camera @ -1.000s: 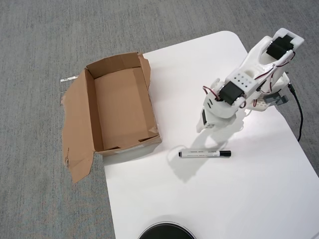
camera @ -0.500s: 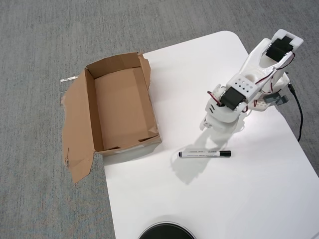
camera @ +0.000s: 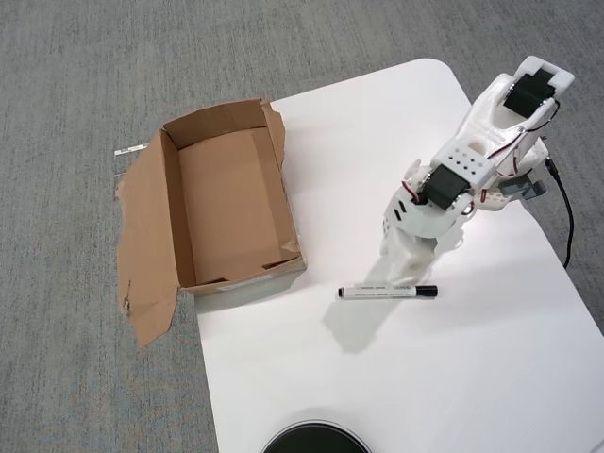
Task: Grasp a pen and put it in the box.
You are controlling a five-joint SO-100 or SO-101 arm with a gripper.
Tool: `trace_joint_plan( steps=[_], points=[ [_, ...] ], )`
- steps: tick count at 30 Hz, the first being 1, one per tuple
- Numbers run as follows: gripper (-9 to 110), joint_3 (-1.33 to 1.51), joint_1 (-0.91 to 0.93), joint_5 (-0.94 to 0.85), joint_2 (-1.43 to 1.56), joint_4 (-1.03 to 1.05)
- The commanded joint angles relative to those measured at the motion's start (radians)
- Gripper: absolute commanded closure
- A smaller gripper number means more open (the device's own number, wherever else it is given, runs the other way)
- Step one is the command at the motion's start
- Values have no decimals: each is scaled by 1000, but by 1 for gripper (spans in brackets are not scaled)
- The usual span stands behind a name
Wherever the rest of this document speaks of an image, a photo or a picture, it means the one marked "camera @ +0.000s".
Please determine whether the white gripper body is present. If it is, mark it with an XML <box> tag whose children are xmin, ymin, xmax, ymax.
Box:
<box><xmin>391</xmin><ymin>227</ymin><xmax>438</xmax><ymax>273</ymax></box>

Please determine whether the black round disc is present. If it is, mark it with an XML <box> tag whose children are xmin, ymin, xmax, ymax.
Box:
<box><xmin>260</xmin><ymin>419</ymin><xmax>374</xmax><ymax>453</ymax></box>

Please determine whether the black power cable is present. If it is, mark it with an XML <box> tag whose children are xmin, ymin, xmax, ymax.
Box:
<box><xmin>545</xmin><ymin>158</ymin><xmax>575</xmax><ymax>270</ymax></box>

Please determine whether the white marker pen black cap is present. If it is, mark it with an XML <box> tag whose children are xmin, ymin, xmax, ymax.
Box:
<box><xmin>336</xmin><ymin>281</ymin><xmax>440</xmax><ymax>302</ymax></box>

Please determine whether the grey table clamp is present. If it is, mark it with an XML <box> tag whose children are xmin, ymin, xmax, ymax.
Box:
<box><xmin>499</xmin><ymin>176</ymin><xmax>547</xmax><ymax>203</ymax></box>

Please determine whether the open brown cardboard box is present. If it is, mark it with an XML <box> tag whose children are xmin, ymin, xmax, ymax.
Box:
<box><xmin>114</xmin><ymin>96</ymin><xmax>309</xmax><ymax>349</ymax></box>

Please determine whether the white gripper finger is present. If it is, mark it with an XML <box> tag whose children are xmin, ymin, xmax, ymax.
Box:
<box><xmin>379</xmin><ymin>219</ymin><xmax>406</xmax><ymax>285</ymax></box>
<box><xmin>405</xmin><ymin>257</ymin><xmax>434</xmax><ymax>286</ymax></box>

